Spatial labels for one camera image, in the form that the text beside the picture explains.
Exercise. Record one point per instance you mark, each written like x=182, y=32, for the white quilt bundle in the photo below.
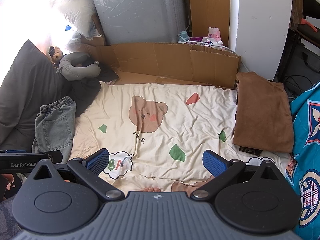
x=79, y=14

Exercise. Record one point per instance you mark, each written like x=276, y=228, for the light blue denim pants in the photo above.
x=54, y=128

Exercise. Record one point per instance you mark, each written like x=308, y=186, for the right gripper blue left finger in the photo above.
x=86, y=172

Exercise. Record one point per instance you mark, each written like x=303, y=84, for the pink white bottle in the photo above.
x=214, y=35

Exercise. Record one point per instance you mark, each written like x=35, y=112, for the tall cardboard piece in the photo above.
x=210, y=13

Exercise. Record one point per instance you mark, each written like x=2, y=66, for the brown cardboard sheet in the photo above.
x=163, y=62

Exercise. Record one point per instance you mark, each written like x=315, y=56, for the dark grey pillow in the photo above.
x=32, y=81

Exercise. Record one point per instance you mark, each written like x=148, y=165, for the grey neck pillow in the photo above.
x=72, y=69

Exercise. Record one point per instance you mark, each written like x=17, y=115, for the teal patterned blanket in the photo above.
x=303, y=170

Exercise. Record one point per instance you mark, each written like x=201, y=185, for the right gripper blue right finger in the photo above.
x=224, y=173

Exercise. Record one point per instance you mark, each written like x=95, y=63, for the small plush toy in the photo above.
x=56, y=54

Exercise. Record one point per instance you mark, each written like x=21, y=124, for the black garment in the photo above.
x=83, y=92

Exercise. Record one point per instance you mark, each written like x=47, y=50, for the cream cartoon bear bedsheet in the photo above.
x=156, y=135

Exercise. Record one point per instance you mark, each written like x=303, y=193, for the folded brown garment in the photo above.
x=263, y=119

